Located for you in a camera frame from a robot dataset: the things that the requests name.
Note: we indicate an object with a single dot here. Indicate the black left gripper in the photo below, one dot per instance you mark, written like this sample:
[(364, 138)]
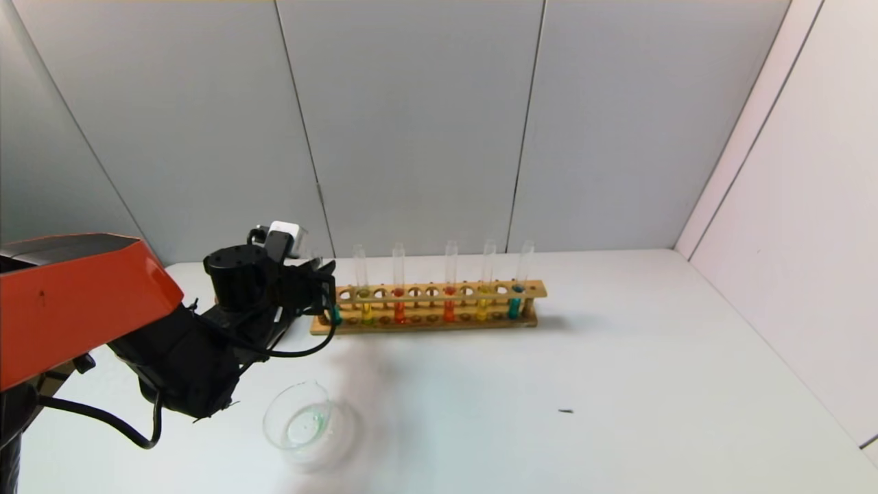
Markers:
[(317, 283)]

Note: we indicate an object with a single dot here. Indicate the blue pigment test tube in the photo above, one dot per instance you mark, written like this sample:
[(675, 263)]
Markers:
[(336, 317), (514, 309)]

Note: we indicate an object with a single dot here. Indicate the yellow pigment test tube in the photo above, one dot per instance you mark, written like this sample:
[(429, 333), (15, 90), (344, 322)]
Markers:
[(482, 310), (367, 314)]

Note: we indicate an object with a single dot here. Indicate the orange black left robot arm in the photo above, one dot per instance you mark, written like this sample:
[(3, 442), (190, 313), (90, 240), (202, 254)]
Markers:
[(82, 302)]

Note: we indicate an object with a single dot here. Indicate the red pigment test tube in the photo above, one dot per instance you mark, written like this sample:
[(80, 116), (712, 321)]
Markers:
[(399, 312), (449, 311)]

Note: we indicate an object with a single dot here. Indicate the wooden test tube rack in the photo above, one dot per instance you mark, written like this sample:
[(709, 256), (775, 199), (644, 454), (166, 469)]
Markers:
[(425, 325)]

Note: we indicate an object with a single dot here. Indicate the clear glass beaker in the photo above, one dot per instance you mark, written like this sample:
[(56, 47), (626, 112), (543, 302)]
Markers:
[(302, 429)]

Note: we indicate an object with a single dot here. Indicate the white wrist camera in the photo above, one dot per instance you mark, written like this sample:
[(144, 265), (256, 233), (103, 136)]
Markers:
[(287, 233)]

